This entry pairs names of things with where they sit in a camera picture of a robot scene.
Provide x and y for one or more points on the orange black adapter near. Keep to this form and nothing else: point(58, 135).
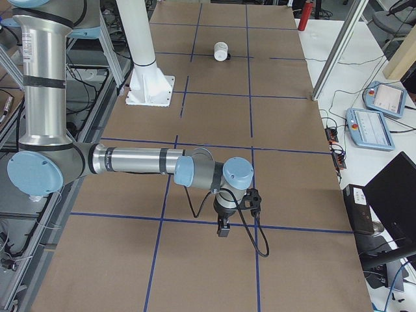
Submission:
point(339, 161)

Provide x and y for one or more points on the orange black adapter far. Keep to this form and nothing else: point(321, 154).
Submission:
point(331, 134)

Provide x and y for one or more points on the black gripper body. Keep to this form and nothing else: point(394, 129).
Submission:
point(223, 213)

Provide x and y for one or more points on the white smiley face mug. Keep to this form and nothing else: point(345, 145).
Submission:
point(221, 52)

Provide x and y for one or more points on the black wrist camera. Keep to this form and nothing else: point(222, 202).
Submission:
point(251, 201)

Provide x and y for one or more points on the far blue teach pendant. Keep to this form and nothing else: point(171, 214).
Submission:
point(386, 98)

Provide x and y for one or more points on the black desktop computer box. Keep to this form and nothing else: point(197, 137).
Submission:
point(358, 210)

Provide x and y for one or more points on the near blue teach pendant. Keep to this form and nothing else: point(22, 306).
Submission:
point(368, 129)

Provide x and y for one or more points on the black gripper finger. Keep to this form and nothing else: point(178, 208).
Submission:
point(221, 227)
point(227, 228)

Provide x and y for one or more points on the black computer monitor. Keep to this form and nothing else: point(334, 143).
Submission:
point(391, 195)

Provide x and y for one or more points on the aluminium frame post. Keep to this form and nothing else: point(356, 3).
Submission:
point(339, 46)

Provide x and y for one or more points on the red cylindrical bottle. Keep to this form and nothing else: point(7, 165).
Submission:
point(306, 12)

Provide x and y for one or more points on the brown paper table cover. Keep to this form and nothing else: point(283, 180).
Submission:
point(131, 242)

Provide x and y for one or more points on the blue teach pendant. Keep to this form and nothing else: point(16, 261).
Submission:
point(368, 129)
point(386, 98)

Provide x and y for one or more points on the white pedestal column with base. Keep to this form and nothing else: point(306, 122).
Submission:
point(148, 85)

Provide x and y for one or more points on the orange black adapter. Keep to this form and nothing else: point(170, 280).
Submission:
point(339, 161)
point(331, 134)

